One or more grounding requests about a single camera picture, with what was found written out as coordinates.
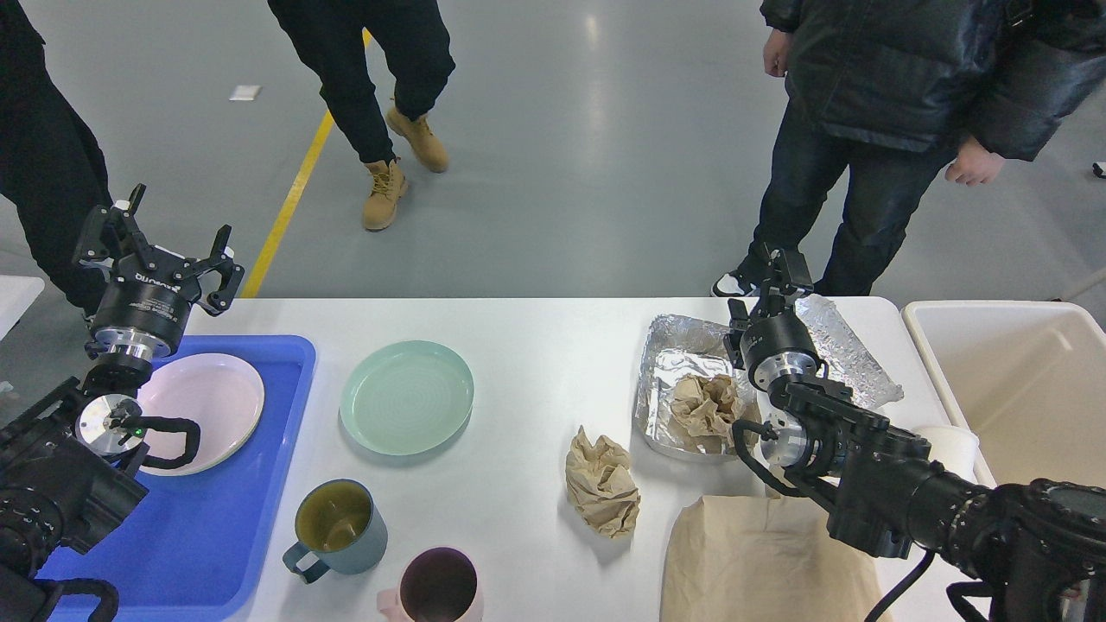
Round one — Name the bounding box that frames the crumpled brown paper ball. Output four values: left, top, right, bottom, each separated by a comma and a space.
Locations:
565, 428, 641, 540

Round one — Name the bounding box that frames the pink mug maroon inside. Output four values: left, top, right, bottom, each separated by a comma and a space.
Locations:
377, 547, 486, 621

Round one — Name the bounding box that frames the mint green plate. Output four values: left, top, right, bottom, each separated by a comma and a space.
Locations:
340, 341, 474, 456

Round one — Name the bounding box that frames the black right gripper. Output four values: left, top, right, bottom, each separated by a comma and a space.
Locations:
724, 249, 822, 392

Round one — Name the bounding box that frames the flat brown paper bag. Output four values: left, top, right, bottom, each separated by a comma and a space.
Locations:
660, 496, 881, 621

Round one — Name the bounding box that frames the white side table corner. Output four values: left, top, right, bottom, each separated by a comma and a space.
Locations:
0, 274, 45, 340

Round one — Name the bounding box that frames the person in black puffer jacket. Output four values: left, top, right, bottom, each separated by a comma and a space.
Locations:
712, 1, 1103, 296

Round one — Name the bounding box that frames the white paper cup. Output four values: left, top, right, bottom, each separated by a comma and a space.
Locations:
912, 424, 979, 484

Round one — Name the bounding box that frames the pink plate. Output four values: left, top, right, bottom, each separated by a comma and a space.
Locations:
137, 353, 264, 476

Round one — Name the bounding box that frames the person in black at left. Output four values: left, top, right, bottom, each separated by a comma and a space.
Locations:
1, 1, 111, 320

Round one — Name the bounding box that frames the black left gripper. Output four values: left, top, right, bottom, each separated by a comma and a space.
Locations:
73, 182, 246, 359

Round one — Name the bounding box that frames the blue plastic tray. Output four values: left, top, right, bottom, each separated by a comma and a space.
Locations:
38, 335, 315, 621

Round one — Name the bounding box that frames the aluminium foil tray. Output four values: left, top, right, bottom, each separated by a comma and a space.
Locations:
633, 314, 761, 463

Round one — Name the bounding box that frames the crumpled aluminium foil sheet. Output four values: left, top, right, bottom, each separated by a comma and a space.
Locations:
795, 296, 905, 410

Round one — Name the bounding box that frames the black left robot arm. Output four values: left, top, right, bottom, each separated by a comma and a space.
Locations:
1, 185, 246, 621

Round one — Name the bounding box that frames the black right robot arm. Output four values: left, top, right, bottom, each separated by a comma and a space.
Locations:
724, 249, 1105, 621

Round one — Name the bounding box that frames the teal mug yellow inside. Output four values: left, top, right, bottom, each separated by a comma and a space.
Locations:
282, 478, 388, 584

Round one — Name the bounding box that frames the person with tan boots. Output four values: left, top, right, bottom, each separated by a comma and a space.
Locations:
267, 0, 456, 232

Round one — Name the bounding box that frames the beige plastic bin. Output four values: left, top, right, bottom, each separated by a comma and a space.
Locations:
902, 301, 1105, 487

